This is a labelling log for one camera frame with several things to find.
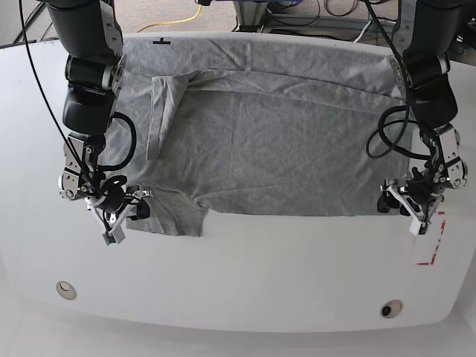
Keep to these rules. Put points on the left table grommet hole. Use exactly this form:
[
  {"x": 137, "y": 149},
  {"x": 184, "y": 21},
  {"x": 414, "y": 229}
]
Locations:
[{"x": 66, "y": 290}]

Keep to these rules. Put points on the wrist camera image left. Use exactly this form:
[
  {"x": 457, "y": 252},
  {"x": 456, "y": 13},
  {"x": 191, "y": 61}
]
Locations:
[{"x": 114, "y": 236}]

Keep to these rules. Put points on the aluminium frame base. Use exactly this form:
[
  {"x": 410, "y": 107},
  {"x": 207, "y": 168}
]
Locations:
[{"x": 339, "y": 20}]

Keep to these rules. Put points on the black robot arm image left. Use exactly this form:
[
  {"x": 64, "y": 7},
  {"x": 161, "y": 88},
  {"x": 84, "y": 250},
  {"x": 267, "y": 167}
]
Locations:
[{"x": 89, "y": 32}]

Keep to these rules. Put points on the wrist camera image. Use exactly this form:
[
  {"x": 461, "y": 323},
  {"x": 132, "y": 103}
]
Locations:
[
  {"x": 418, "y": 228},
  {"x": 114, "y": 236}
]

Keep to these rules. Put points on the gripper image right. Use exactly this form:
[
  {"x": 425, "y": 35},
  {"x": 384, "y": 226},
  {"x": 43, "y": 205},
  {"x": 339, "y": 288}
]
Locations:
[{"x": 417, "y": 195}]

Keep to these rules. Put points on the right table grommet hole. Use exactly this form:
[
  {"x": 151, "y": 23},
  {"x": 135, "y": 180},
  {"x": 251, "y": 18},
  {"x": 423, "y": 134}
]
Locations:
[{"x": 391, "y": 309}]

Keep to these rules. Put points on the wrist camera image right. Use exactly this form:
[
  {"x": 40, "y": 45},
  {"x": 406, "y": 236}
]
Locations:
[{"x": 418, "y": 228}]

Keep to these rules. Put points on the red tape rectangle marking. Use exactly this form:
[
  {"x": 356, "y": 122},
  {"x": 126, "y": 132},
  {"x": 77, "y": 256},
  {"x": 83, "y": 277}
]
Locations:
[{"x": 427, "y": 246}]

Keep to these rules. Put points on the grey t-shirt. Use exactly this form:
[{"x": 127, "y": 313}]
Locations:
[{"x": 254, "y": 127}]

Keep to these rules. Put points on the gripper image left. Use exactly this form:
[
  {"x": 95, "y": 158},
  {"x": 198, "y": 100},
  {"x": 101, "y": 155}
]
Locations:
[{"x": 116, "y": 204}]

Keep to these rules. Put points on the table grommet hole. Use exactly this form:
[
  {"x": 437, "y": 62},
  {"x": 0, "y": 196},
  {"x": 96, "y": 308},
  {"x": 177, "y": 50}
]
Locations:
[
  {"x": 66, "y": 290},
  {"x": 391, "y": 309}
]

